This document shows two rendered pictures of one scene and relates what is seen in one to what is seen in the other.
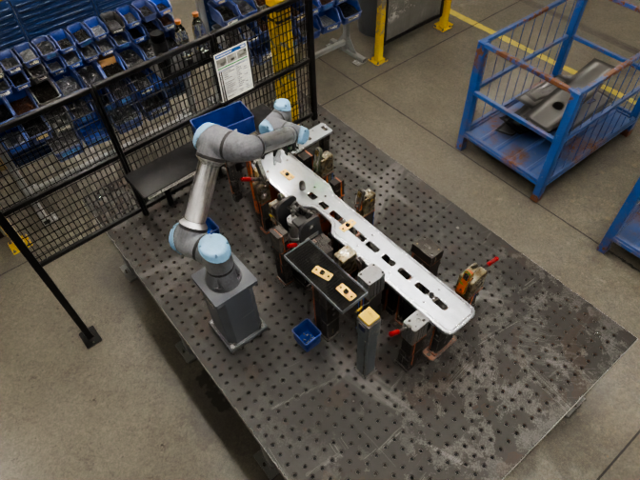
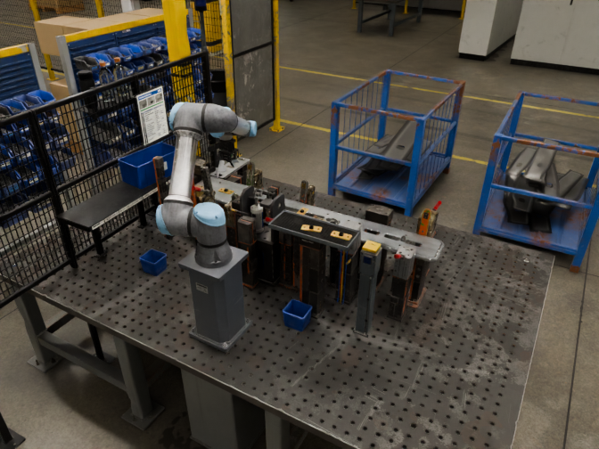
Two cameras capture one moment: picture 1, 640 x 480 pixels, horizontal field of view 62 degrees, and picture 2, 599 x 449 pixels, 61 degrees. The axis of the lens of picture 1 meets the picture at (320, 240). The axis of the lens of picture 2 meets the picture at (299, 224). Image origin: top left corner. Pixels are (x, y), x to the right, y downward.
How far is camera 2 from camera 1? 1.06 m
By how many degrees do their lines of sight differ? 26
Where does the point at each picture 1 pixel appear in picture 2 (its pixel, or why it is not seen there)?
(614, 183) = (456, 201)
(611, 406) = (545, 345)
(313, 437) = (347, 395)
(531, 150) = (389, 188)
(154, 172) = (90, 208)
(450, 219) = not seen: hidden behind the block
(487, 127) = (348, 179)
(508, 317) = (455, 265)
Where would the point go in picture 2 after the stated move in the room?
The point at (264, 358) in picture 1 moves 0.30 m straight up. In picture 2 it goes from (262, 347) to (259, 294)
